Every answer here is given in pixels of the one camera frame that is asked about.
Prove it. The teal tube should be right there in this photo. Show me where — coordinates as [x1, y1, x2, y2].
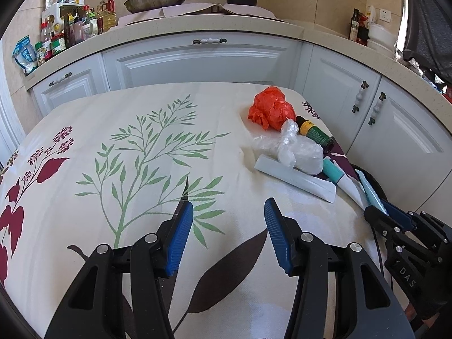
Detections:
[322, 158, 370, 209]

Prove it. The orange plastic bag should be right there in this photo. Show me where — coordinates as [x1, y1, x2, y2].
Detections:
[247, 86, 296, 131]

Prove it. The light blue packet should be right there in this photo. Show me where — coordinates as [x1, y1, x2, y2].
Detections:
[354, 169, 390, 217]

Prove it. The pale pink stove cover cloth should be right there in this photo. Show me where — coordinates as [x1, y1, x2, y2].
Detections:
[118, 3, 279, 25]

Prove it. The floral tablecloth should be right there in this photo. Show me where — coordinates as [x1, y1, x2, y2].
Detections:
[0, 81, 389, 339]

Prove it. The black trash bin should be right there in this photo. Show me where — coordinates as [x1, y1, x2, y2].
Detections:
[353, 164, 389, 209]

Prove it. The wide white cabinet door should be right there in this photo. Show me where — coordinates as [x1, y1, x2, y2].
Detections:
[102, 35, 305, 92]

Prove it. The small brown bottle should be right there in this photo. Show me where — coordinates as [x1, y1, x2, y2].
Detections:
[295, 115, 335, 149]

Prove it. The beige stone countertop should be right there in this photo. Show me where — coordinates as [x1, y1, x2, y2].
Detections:
[23, 16, 452, 138]

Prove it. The white paper sleeve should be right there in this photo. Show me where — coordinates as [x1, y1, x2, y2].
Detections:
[255, 155, 336, 203]

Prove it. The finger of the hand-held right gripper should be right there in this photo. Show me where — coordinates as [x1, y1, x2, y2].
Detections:
[381, 201, 417, 230]
[364, 205, 403, 237]

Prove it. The white lidded container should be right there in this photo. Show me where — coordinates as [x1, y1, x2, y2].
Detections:
[367, 23, 396, 43]
[367, 40, 396, 56]

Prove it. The small white cabinet door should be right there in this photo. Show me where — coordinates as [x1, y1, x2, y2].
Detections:
[30, 69, 107, 117]

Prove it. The blue white pouch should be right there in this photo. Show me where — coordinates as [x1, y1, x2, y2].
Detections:
[12, 35, 38, 75]

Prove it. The cluster of condiment bottles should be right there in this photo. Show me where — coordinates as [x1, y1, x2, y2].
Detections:
[33, 0, 119, 68]

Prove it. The dark hanging cloth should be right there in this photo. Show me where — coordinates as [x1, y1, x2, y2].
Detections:
[397, 0, 452, 76]

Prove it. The dark olive oil bottle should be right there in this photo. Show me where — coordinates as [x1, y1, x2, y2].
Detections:
[349, 8, 360, 41]

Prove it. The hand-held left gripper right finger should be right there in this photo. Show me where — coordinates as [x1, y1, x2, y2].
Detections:
[264, 198, 407, 339]

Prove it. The clear plastic bag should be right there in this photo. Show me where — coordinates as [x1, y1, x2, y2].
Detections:
[251, 119, 325, 175]

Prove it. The red packet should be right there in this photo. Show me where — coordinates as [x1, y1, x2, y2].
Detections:
[357, 12, 370, 45]

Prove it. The white sliding door frame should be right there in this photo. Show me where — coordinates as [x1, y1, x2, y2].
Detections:
[0, 74, 27, 159]

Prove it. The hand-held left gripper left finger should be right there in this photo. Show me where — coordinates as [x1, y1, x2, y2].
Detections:
[44, 201, 194, 339]

